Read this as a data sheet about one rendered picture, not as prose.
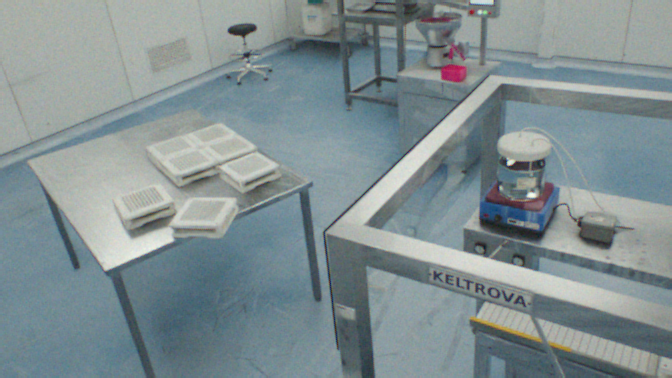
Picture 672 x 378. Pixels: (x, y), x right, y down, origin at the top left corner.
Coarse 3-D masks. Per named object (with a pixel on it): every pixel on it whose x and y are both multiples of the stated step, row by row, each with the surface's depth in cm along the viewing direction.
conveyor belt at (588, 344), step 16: (496, 320) 210; (512, 320) 209; (528, 320) 209; (544, 320) 208; (560, 336) 201; (576, 336) 200; (592, 336) 200; (592, 352) 194; (608, 352) 193; (624, 352) 193; (640, 352) 192; (640, 368) 187; (656, 368) 186
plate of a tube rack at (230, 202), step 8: (192, 200) 285; (232, 200) 282; (184, 208) 279; (224, 208) 276; (176, 216) 274; (216, 216) 270; (224, 216) 270; (176, 224) 268; (184, 224) 267; (192, 224) 266; (200, 224) 266; (208, 224) 265; (216, 224) 265
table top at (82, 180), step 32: (160, 128) 388; (192, 128) 383; (32, 160) 360; (64, 160) 356; (96, 160) 352; (128, 160) 349; (64, 192) 320; (96, 192) 317; (128, 192) 314; (192, 192) 308; (224, 192) 305; (256, 192) 302; (288, 192) 300; (96, 224) 288; (160, 224) 282; (96, 256) 263; (128, 256) 261
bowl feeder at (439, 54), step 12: (432, 12) 466; (444, 12) 465; (420, 24) 445; (432, 24) 438; (444, 24) 436; (432, 36) 446; (444, 36) 444; (432, 48) 457; (444, 48) 455; (468, 48) 442; (432, 60) 461; (444, 60) 459
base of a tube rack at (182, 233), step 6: (234, 210) 283; (228, 216) 278; (228, 222) 274; (180, 228) 273; (192, 228) 272; (222, 228) 270; (174, 234) 270; (180, 234) 270; (186, 234) 269; (192, 234) 269; (198, 234) 268; (204, 234) 267; (210, 234) 267; (216, 234) 266; (222, 234) 267
